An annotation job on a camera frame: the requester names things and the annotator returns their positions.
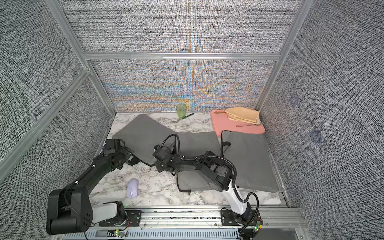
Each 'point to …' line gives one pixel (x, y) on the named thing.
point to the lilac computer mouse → (132, 188)
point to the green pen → (188, 115)
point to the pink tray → (220, 122)
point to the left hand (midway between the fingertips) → (130, 152)
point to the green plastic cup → (181, 109)
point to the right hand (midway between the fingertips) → (158, 159)
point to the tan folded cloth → (243, 114)
